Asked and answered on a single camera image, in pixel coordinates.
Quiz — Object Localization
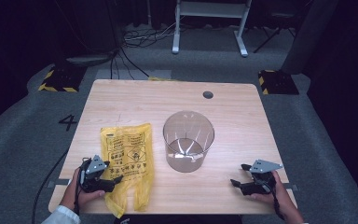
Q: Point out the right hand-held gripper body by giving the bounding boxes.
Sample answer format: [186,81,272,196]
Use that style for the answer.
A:
[241,159,284,197]

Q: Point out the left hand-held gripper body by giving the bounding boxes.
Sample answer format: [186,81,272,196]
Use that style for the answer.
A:
[79,154,116,193]

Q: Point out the yellow plastic bag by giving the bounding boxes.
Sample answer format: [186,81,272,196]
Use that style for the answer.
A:
[100,122,155,219]

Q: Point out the clear plastic bin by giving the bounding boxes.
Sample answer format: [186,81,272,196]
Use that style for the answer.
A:
[162,110,215,174]

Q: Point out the person's right hand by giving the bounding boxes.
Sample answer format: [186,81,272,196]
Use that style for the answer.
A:
[249,170,294,216]

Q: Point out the person's left hand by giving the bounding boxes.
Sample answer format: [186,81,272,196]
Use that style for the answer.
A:
[59,167,106,212]

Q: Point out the person's dark lap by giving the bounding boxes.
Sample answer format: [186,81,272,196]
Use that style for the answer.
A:
[113,214,244,224]

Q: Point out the black yellow striped base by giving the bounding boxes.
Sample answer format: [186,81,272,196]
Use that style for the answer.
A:
[257,69,300,96]
[37,64,88,93]

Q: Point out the grey round stand base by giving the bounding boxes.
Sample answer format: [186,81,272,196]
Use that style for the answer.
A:
[64,49,119,68]

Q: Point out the black tripod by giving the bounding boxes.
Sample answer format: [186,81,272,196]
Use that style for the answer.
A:
[253,12,296,54]

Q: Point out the grey column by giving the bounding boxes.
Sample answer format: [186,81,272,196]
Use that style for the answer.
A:
[280,0,340,76]

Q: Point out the left hand-held gripper cable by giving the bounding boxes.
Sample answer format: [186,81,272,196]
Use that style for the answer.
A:
[73,158,91,217]

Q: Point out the hand-held gripper cable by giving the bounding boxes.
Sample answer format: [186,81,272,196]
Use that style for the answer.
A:
[73,158,91,217]
[260,179,285,220]

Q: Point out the right hand-held gripper cable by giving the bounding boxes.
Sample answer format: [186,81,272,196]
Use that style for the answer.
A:
[260,179,285,220]

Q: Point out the black floor cable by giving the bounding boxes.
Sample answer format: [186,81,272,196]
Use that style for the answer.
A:
[31,147,71,224]

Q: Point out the black stand cable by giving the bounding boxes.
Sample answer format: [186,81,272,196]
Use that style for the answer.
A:
[109,46,151,80]

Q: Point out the tangle of floor cables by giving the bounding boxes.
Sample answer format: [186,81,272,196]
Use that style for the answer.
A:
[122,21,186,49]

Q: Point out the white desk frame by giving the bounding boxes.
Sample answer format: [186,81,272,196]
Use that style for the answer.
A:
[171,0,253,59]

